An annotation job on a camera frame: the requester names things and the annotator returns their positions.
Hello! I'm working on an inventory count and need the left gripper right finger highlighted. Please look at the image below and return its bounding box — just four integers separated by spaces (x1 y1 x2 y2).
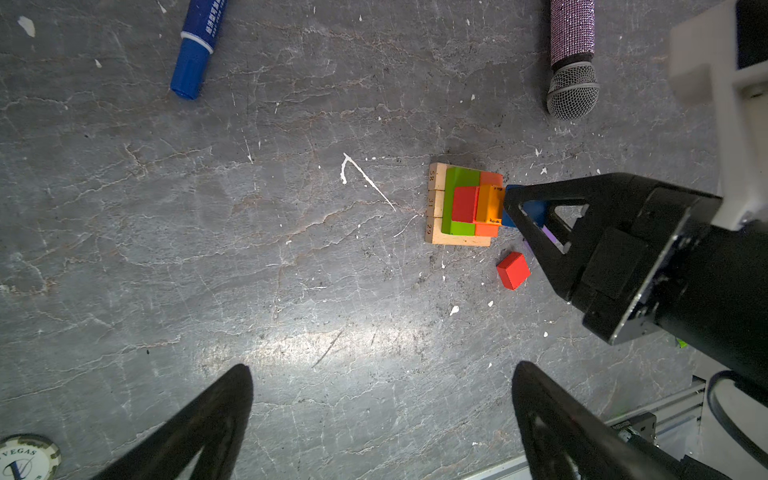
511 361 675 479

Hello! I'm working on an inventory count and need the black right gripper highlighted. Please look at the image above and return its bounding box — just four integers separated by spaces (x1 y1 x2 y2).
504 173 722 345

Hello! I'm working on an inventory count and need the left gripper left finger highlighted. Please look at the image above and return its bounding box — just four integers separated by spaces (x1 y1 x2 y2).
95 364 253 479

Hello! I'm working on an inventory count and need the purple cube block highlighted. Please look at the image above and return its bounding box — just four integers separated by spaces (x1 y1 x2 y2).
520 225 570 257

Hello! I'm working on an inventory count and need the blue cube block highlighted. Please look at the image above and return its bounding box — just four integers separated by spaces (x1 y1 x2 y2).
501 201 549 228

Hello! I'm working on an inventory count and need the red cube block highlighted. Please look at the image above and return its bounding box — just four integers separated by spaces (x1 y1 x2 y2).
496 252 531 290

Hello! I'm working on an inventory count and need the orange yellow block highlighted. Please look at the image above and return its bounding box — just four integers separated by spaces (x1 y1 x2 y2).
475 184 505 226

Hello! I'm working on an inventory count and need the orange-red long block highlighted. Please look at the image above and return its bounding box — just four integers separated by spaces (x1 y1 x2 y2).
474 172 504 238

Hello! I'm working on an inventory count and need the red long block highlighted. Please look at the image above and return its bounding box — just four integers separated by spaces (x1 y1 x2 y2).
451 186 480 224

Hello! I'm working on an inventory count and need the green block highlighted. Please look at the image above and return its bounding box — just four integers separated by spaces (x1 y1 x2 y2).
441 167 481 237

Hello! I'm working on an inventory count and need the natural wood block 29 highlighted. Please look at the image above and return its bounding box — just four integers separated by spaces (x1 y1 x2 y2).
425 217 491 247

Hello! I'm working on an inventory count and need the natural wood block 31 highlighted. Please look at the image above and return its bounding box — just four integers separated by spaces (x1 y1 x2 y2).
426 190 445 218

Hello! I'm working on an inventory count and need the natural wood block 58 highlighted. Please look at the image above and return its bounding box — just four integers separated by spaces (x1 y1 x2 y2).
428 162 449 191

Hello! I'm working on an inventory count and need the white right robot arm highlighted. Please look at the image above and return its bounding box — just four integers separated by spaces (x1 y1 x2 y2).
504 173 767 386

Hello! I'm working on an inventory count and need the purple glitter microphone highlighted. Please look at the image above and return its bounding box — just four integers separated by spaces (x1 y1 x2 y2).
546 0 600 121

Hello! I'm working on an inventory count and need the blue white marker pen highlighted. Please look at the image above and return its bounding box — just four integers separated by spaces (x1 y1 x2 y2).
170 0 228 100

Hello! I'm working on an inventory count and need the aluminium mounting rail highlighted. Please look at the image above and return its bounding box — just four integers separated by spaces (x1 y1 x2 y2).
463 376 707 479

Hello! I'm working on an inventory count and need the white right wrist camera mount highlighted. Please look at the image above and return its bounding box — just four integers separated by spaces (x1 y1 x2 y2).
668 1 767 231

